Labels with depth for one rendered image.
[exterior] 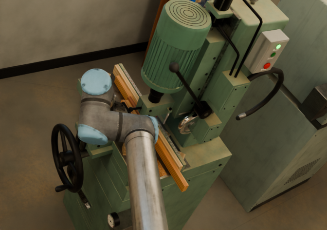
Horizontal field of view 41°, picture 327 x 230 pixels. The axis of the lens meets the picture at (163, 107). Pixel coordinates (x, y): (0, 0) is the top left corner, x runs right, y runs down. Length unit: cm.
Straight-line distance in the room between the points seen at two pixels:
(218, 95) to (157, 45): 34
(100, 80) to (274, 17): 71
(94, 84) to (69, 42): 195
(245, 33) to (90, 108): 62
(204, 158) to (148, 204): 98
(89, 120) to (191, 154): 83
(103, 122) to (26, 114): 177
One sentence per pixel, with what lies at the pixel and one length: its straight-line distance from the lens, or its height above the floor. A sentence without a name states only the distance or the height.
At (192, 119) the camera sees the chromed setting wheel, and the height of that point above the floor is 107.
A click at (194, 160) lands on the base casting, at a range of 201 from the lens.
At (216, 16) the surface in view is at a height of 151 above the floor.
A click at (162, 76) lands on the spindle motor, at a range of 159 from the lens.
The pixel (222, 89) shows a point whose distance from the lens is 169.
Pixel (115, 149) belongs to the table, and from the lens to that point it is 181.
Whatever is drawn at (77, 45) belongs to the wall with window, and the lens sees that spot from 330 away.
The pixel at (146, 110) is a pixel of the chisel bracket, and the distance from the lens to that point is 175.
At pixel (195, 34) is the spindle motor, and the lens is 146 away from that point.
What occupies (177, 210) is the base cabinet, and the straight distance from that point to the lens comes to 237.
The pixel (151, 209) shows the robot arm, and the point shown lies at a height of 141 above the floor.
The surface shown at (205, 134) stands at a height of 103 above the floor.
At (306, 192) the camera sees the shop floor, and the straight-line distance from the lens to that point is 337.
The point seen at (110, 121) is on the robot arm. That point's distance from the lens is 129.
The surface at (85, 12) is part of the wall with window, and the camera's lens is 313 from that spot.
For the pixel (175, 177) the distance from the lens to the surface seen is 176.
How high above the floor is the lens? 230
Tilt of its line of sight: 44 degrees down
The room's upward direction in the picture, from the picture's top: 23 degrees clockwise
